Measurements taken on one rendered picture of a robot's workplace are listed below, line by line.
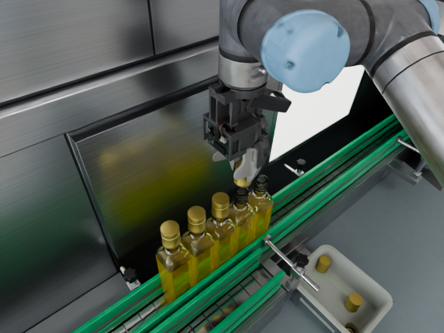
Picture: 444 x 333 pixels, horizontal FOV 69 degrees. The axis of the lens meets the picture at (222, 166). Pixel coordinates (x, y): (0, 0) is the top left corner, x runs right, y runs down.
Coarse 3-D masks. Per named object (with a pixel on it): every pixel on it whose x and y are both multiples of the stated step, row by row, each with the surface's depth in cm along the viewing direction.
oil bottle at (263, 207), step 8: (248, 192) 74; (248, 200) 73; (256, 200) 72; (264, 200) 73; (272, 200) 74; (256, 208) 72; (264, 208) 73; (256, 216) 74; (264, 216) 76; (256, 224) 76; (264, 224) 78; (256, 232) 78; (264, 232) 82
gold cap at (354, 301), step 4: (352, 296) 86; (356, 296) 86; (360, 296) 86; (348, 300) 86; (352, 300) 85; (356, 300) 85; (360, 300) 85; (344, 304) 89; (348, 304) 86; (352, 304) 85; (356, 304) 84; (360, 304) 84; (348, 308) 87; (352, 308) 86; (356, 308) 85; (352, 312) 87
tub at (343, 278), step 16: (336, 256) 92; (336, 272) 95; (352, 272) 90; (304, 288) 92; (320, 288) 92; (336, 288) 92; (352, 288) 92; (368, 288) 88; (320, 304) 89; (336, 304) 89; (368, 304) 89; (384, 304) 84; (336, 320) 79; (352, 320) 86; (368, 320) 86
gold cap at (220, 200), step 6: (222, 192) 64; (216, 198) 63; (222, 198) 63; (228, 198) 63; (216, 204) 62; (222, 204) 62; (228, 204) 63; (216, 210) 64; (222, 210) 63; (228, 210) 65; (216, 216) 65; (222, 216) 65
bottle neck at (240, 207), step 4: (236, 188) 68; (240, 188) 68; (244, 188) 68; (236, 192) 67; (240, 192) 69; (244, 192) 69; (236, 196) 67; (240, 196) 67; (244, 196) 67; (236, 200) 68; (240, 200) 67; (244, 200) 68; (236, 204) 69; (240, 204) 68; (244, 204) 69; (236, 208) 70; (240, 208) 69; (244, 208) 70
